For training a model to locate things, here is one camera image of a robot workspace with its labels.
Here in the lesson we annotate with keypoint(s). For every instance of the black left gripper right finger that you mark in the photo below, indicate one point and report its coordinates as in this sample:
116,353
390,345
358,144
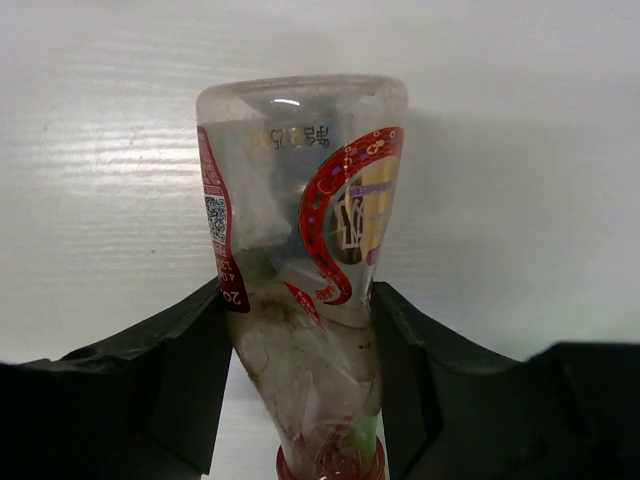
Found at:
453,409

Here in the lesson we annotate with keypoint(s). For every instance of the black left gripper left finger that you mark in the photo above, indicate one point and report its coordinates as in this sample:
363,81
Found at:
144,403

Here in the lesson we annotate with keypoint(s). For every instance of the red labelled clear bottle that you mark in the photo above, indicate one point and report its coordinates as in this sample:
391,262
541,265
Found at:
299,176

